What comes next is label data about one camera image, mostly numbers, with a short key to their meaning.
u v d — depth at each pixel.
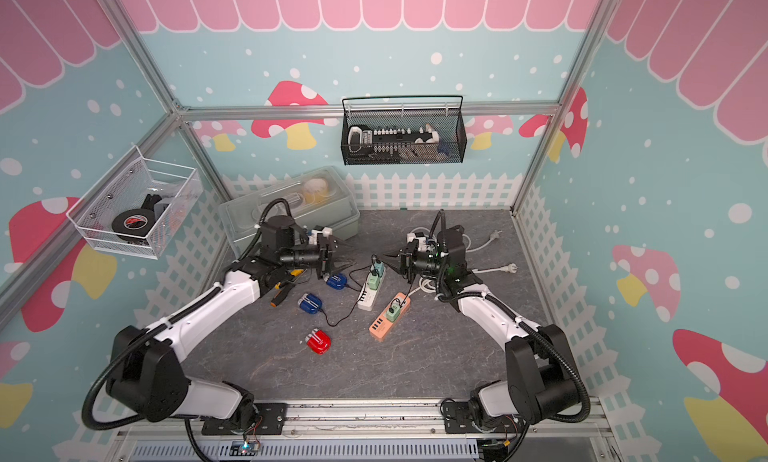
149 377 0.42
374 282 0.92
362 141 0.89
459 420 0.73
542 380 0.43
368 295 0.94
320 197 0.96
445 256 0.62
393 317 0.85
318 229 0.78
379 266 0.94
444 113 0.90
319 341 0.85
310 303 0.92
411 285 1.06
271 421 0.74
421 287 0.97
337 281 0.97
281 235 0.62
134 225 0.69
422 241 0.77
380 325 0.87
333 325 0.90
